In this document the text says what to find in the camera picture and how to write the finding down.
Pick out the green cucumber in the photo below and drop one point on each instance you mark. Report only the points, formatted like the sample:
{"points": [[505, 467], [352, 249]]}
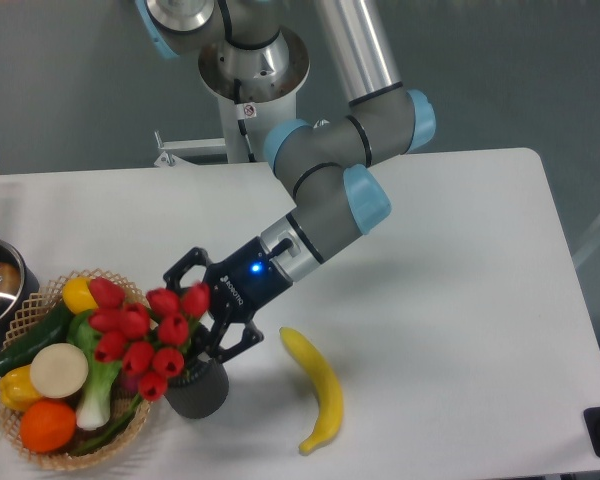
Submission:
{"points": [[53, 328]]}

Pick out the orange fruit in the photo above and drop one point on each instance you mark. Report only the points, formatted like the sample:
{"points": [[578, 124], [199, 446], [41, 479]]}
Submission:
{"points": [[47, 426]]}

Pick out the green bok choy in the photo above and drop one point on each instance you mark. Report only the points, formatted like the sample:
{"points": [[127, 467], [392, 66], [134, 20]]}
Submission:
{"points": [[93, 410]]}

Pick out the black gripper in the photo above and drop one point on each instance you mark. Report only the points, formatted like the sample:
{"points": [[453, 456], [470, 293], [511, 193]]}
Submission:
{"points": [[240, 285]]}

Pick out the woven wicker basket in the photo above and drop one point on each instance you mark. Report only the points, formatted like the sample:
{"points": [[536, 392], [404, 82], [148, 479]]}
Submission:
{"points": [[33, 310]]}

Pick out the red tulip bouquet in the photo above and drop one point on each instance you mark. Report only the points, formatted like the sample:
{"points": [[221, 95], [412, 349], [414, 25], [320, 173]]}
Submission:
{"points": [[149, 340]]}

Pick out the white round radish slice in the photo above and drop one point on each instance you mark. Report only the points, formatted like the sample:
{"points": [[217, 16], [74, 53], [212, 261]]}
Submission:
{"points": [[59, 370]]}

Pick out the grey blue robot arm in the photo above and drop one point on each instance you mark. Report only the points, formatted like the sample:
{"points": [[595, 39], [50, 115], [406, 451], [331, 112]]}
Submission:
{"points": [[325, 168]]}

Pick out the yellow banana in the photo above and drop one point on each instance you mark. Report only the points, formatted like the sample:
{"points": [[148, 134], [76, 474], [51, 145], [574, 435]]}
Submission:
{"points": [[327, 388]]}

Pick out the yellow bell pepper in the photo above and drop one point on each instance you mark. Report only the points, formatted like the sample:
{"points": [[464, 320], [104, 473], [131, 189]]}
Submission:
{"points": [[17, 391]]}

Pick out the green chili pepper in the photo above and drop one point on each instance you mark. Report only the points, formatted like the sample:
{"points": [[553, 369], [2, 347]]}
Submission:
{"points": [[105, 434]]}

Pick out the yellow squash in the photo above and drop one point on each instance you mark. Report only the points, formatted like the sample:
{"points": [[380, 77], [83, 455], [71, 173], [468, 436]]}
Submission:
{"points": [[77, 296]]}

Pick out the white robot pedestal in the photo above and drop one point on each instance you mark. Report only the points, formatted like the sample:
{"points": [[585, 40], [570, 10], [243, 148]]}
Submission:
{"points": [[255, 90]]}

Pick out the purple red radish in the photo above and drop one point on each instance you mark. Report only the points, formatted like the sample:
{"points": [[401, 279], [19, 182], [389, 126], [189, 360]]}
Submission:
{"points": [[129, 383]]}

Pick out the dark grey ribbed vase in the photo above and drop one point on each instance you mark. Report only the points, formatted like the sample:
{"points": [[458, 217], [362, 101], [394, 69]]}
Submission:
{"points": [[203, 385]]}

